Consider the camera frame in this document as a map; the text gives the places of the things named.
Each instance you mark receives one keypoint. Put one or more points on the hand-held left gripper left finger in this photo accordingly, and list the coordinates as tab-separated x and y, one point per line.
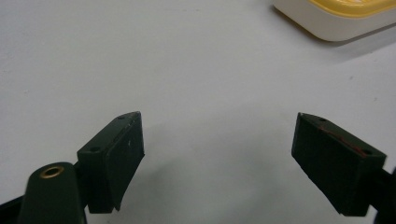
115	161

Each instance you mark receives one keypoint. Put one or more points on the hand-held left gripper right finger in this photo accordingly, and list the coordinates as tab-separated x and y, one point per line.
336	165

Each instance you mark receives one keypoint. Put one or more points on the cream and yellow plastic container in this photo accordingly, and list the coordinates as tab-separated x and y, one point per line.
336	18

